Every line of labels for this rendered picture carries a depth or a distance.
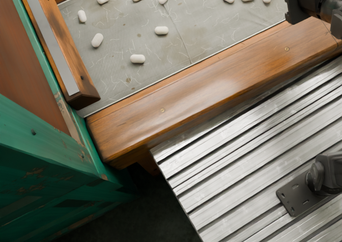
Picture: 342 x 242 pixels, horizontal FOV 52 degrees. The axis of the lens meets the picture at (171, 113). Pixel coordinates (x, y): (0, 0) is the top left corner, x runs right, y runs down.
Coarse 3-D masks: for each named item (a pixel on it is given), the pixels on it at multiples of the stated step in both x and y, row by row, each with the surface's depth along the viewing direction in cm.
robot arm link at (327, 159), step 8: (336, 152) 70; (320, 160) 70; (328, 160) 67; (336, 160) 65; (328, 168) 67; (336, 168) 65; (328, 176) 68; (336, 176) 65; (328, 184) 68; (336, 184) 65
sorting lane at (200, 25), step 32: (96, 0) 88; (128, 0) 88; (192, 0) 87; (256, 0) 86; (96, 32) 86; (128, 32) 86; (192, 32) 85; (224, 32) 84; (256, 32) 84; (96, 64) 84; (128, 64) 83; (160, 64) 83; (192, 64) 82; (128, 96) 81
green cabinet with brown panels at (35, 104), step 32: (0, 0) 63; (0, 32) 53; (32, 32) 72; (0, 64) 46; (32, 64) 63; (0, 96) 36; (32, 96) 53; (0, 128) 32; (32, 128) 41; (64, 128) 63; (0, 160) 34; (32, 160) 39; (64, 160) 48; (0, 192) 45; (32, 192) 53; (64, 192) 65; (0, 224) 64
